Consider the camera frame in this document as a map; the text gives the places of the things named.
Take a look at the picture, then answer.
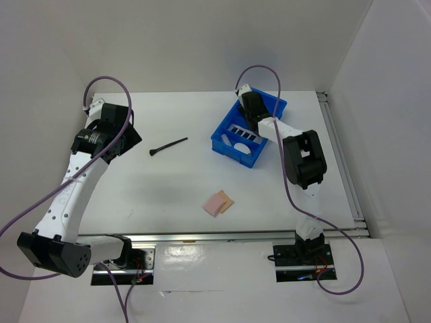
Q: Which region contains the slim black makeup brush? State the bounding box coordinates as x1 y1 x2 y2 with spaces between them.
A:
149 137 188 156

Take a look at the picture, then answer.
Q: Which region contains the bobby pin card pack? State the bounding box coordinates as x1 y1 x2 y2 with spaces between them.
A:
228 124 263 145

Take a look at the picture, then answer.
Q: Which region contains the white tube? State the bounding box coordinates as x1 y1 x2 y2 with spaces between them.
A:
221 134 234 147

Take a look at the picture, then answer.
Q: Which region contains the pink blotting paper pad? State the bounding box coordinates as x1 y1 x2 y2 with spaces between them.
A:
203 194 226 217

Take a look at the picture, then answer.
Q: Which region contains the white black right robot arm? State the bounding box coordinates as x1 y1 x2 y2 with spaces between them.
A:
236 85 327 264

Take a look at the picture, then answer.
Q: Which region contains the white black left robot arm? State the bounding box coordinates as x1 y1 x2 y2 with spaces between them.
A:
17 102 141 277

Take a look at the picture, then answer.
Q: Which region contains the blue plastic organizer bin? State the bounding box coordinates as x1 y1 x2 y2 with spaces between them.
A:
211 98 267 168

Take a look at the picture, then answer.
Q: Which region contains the tan blotting paper pad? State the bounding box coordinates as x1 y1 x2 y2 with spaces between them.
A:
217 190 234 213

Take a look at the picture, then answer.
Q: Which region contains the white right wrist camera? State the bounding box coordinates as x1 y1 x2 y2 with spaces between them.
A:
234 84 253 100

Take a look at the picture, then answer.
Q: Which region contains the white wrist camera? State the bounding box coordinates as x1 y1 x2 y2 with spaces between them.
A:
83 98 105 119
234 84 253 100

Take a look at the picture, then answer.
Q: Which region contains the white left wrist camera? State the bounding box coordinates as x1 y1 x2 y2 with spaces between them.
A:
83 98 105 119

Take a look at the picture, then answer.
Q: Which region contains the aluminium side rail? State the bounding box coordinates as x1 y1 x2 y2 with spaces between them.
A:
316 92 370 238

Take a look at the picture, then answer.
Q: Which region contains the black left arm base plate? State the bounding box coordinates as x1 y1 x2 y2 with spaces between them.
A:
91 245 156 286

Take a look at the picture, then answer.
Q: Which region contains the aluminium table edge rail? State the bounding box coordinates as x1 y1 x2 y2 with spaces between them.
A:
77 227 370 245

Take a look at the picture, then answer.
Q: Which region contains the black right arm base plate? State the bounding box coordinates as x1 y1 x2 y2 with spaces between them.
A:
267 244 337 283

